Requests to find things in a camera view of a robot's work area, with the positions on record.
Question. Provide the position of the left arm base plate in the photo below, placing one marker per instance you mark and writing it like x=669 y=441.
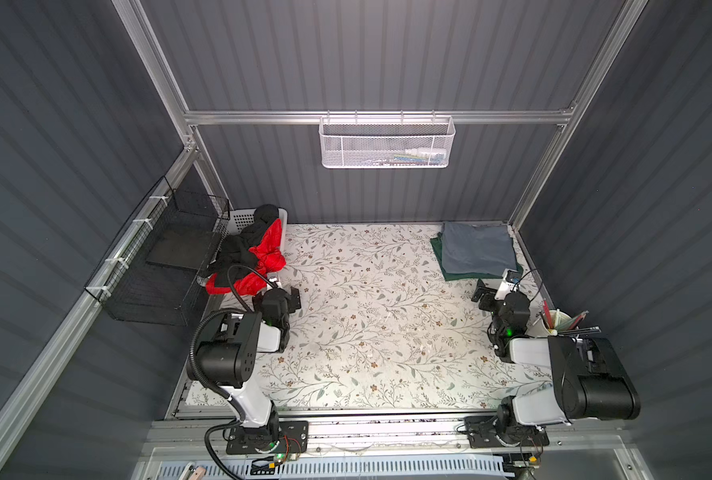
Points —
x=285 y=437

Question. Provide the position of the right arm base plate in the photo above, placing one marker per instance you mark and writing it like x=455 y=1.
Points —
x=487 y=431

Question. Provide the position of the aluminium front rail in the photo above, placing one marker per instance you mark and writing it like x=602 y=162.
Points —
x=330 y=433

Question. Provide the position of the white slotted cable duct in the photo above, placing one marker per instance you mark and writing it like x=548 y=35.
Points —
x=373 y=467

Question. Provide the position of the floral table mat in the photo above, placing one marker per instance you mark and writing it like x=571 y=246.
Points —
x=381 y=328

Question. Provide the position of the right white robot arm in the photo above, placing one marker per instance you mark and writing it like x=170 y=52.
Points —
x=588 y=379

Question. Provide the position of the folded grey-blue t-shirt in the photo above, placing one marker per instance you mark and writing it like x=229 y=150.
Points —
x=479 y=249

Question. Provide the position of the white wire wall basket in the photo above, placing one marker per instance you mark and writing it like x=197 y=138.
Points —
x=398 y=142

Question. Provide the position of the black wire wall basket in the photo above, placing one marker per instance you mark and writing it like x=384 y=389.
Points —
x=152 y=279

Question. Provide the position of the white pen cup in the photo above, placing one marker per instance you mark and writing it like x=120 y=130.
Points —
x=554 y=323

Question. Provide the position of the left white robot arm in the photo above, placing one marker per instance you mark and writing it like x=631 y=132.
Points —
x=225 y=348

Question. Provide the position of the red t-shirt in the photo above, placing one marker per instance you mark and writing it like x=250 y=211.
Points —
x=243 y=258

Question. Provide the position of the folded green t-shirt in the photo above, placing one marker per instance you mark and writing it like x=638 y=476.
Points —
x=446 y=267

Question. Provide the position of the black t-shirt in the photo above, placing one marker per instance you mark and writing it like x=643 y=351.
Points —
x=250 y=248

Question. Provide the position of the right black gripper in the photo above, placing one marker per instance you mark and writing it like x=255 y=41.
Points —
x=485 y=294

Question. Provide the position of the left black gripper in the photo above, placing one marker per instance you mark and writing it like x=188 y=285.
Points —
x=293 y=299

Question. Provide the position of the white plastic laundry basket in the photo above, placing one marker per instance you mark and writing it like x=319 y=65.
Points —
x=240 y=219

